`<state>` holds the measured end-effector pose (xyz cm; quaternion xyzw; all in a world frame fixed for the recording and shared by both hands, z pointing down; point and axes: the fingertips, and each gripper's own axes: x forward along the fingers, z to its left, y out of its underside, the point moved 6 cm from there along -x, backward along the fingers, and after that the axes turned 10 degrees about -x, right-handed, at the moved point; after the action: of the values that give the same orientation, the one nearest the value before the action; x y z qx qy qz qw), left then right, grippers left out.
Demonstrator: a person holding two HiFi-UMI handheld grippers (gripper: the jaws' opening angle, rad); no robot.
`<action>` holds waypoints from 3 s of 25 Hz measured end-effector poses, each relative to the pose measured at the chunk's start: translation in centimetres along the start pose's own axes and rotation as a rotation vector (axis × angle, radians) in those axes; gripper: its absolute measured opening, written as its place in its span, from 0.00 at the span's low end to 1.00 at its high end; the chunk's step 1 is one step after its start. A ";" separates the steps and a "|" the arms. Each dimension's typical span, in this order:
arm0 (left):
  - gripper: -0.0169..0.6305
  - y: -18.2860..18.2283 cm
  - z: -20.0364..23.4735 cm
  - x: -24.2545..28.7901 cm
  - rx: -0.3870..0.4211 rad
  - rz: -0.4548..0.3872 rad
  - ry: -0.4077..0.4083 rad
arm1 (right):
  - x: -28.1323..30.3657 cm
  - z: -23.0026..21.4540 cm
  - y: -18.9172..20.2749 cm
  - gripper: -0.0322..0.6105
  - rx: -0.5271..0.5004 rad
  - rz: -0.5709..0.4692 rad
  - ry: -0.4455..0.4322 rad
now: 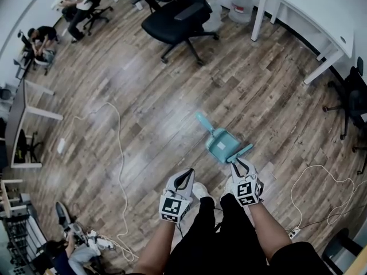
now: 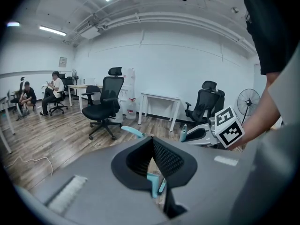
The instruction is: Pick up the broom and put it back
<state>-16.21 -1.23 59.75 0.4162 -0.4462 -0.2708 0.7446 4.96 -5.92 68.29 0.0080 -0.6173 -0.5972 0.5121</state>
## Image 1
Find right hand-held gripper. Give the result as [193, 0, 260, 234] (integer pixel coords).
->
[230, 158, 263, 208]

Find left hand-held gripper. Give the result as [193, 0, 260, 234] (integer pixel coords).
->
[159, 168, 196, 226]

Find teal dustpan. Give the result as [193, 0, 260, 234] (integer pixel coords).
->
[196, 112, 241, 163]

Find person's right forearm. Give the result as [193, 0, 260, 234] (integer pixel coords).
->
[248, 203, 293, 262]

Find person's left forearm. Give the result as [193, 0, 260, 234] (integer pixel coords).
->
[133, 221, 177, 275]

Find person's right white shoe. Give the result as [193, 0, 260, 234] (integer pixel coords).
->
[223, 179, 239, 196]

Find person's white shoe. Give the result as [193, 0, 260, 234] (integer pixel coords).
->
[223, 179, 239, 196]
[192, 182, 212, 207]

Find person's left white shoe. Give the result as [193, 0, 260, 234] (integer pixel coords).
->
[192, 182, 212, 207]

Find person's black trousers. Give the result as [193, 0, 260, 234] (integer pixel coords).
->
[166, 193, 270, 275]

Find white charger cluster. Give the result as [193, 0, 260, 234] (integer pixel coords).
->
[85, 230, 111, 250]

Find person's black shirt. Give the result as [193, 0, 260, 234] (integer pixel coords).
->
[114, 241, 333, 275]

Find grey electronic device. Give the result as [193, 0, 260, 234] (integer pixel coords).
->
[64, 222, 87, 246]

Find dark oval device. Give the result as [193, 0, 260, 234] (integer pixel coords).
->
[55, 201, 71, 231]

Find black office chair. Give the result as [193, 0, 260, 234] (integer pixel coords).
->
[14, 129, 44, 163]
[322, 56, 367, 175]
[83, 0, 114, 37]

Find black mesh headrest chair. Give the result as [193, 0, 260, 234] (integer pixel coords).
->
[141, 0, 220, 66]

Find clear water jug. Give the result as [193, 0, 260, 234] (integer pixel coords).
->
[228, 0, 255, 24]
[206, 0, 223, 31]

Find black equipment rack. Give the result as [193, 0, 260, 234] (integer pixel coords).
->
[0, 210, 48, 275]

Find light wooden stool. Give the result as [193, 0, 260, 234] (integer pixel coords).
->
[0, 178, 27, 219]

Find dark-top table white legs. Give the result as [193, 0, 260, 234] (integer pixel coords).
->
[5, 78, 64, 169]

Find white desk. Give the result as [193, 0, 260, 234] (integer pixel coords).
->
[251, 0, 356, 85]

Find white curved device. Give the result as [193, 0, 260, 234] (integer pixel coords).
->
[33, 49, 56, 76]

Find grey chair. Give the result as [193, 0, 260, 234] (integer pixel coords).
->
[13, 58, 29, 80]

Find black chair raised headrest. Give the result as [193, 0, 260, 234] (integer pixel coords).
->
[13, 29, 32, 77]

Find long white cable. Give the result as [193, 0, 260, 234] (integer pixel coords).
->
[71, 101, 140, 262]
[290, 164, 367, 231]

